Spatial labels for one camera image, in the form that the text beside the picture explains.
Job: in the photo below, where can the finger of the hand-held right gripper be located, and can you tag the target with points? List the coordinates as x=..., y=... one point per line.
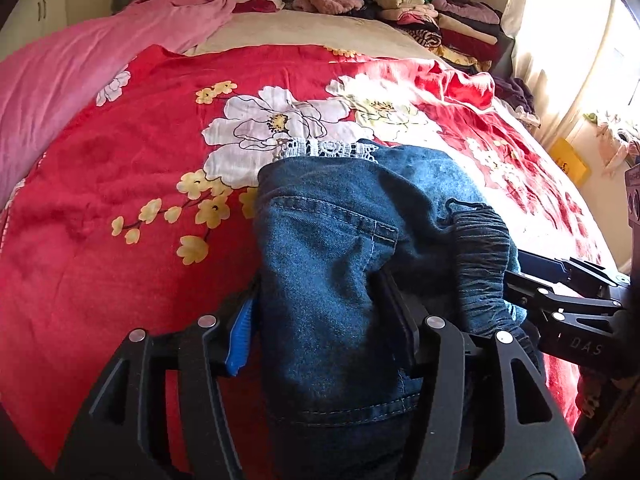
x=545, y=260
x=530, y=294

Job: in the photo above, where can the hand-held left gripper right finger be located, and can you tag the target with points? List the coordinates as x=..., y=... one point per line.
x=407, y=322

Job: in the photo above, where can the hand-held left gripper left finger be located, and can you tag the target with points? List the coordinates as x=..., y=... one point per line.
x=241, y=332

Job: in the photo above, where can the blue denim pants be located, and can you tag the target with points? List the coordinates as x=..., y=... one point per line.
x=325, y=270

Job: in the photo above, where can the yellow box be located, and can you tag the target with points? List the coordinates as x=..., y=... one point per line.
x=570, y=161

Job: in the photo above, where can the pale floral cloth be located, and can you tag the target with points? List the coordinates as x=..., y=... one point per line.
x=617, y=140

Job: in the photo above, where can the dark purple cloth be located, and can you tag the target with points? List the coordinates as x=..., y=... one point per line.
x=515, y=95

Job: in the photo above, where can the red floral blanket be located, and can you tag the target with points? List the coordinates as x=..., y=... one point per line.
x=125, y=170

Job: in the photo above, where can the pale curtain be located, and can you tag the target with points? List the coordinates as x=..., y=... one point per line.
x=555, y=35

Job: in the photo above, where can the pile of folded clothes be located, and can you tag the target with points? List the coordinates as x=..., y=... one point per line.
x=445, y=20

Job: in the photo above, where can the beige bed sheet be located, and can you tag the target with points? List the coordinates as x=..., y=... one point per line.
x=310, y=30

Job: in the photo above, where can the pink quilt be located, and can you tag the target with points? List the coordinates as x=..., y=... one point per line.
x=65, y=75

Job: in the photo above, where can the dark red cloth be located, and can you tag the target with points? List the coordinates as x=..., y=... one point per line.
x=257, y=5

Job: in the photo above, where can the cream wardrobe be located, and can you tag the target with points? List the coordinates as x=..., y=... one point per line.
x=35, y=10

